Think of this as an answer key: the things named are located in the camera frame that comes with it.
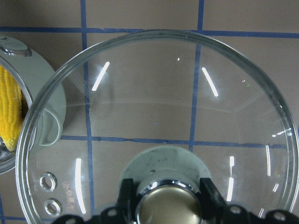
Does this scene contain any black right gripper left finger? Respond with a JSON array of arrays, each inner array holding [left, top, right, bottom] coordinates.
[[116, 178, 137, 224]]

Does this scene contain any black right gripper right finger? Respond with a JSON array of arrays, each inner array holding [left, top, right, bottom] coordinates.
[[199, 178, 227, 224]]

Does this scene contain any glass pot lid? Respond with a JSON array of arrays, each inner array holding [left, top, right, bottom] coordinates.
[[16, 30, 299, 224]]

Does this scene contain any yellow corn cob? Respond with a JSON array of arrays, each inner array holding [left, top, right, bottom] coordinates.
[[0, 66, 23, 152]]

